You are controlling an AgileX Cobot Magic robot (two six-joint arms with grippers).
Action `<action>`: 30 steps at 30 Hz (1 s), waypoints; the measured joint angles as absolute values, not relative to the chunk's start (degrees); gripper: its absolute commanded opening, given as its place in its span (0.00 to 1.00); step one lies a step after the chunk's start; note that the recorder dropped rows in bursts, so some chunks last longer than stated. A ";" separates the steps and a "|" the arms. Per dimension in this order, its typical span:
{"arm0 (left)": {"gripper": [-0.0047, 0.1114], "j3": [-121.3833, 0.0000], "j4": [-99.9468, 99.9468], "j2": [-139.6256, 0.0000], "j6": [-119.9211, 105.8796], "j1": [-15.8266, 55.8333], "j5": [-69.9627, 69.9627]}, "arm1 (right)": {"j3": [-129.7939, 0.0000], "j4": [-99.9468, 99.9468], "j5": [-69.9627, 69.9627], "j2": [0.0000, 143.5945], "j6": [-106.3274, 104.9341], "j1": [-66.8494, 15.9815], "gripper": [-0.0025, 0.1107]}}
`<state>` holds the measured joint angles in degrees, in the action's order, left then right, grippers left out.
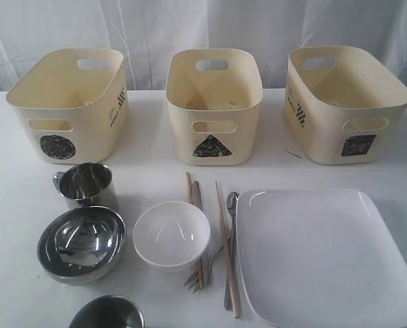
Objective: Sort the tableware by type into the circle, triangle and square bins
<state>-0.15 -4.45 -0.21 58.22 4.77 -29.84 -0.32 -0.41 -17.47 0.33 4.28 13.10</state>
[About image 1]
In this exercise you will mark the white plastic bowl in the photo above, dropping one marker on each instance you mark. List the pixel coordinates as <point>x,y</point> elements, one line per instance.
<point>171,236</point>

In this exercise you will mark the steel mug with handle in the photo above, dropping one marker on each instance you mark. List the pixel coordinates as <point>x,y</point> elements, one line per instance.
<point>87,184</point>

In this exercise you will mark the small steel cup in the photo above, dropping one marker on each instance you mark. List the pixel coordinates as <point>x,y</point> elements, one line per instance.
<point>109,311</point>

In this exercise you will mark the steel table knife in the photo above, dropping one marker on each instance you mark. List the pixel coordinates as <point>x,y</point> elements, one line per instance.
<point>197,201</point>

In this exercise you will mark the steel spoon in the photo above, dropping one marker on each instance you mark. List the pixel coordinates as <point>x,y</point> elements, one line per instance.
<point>231,204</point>

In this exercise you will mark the cream bin with triangle mark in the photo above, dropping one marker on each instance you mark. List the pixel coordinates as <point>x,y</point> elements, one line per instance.
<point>214,100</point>

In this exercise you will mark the left wooden chopstick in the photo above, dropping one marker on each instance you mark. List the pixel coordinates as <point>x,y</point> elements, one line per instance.
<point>190,200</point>

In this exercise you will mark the wooden chopstick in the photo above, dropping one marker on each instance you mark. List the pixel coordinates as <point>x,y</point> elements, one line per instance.
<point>190,200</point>
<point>233,287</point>

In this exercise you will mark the steel fork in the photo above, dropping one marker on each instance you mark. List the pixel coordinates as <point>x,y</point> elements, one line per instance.
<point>210,263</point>

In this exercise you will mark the white square plate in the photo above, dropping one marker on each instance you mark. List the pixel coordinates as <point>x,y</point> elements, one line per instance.
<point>319,258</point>

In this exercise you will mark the cream bin with circle mark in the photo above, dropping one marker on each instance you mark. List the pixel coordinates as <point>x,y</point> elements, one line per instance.
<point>72,104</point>

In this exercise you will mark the white backdrop curtain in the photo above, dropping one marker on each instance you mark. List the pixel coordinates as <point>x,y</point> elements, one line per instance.
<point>149,33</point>

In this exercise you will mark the right wooden chopstick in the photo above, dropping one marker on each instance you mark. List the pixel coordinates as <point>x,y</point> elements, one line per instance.
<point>233,287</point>

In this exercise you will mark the cream bin with square mark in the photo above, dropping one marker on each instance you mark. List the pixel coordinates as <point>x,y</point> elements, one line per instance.
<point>342,104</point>

